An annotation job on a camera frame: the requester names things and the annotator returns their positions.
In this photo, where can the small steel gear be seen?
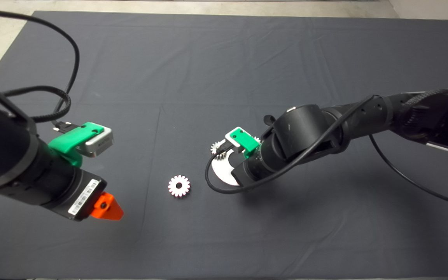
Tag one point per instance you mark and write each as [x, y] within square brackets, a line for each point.
[215, 147]
[256, 139]

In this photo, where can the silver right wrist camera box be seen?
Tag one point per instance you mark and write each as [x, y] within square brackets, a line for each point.
[228, 137]

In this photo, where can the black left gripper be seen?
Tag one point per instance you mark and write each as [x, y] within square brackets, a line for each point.
[76, 194]

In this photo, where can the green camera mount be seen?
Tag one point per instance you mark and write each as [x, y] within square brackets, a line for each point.
[249, 144]
[70, 142]

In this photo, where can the green left camera mount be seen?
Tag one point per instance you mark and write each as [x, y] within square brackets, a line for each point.
[70, 142]

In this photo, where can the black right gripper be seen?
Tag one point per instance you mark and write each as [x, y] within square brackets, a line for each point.
[247, 171]

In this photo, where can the dark grey table cloth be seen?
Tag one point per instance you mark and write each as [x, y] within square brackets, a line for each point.
[247, 58]

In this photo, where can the green right camera mount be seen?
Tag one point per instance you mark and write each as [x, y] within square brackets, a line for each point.
[249, 144]

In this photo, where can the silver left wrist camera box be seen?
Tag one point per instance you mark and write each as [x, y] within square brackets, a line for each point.
[101, 144]

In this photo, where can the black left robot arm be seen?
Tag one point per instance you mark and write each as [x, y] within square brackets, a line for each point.
[6, 155]

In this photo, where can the round metal plate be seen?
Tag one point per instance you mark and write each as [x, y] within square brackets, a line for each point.
[224, 175]

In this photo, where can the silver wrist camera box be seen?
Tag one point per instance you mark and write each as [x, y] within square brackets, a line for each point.
[228, 137]
[101, 144]

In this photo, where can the large steel gear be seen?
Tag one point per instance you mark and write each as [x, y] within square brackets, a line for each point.
[173, 190]

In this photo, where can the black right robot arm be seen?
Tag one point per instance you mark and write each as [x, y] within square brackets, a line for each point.
[298, 128]

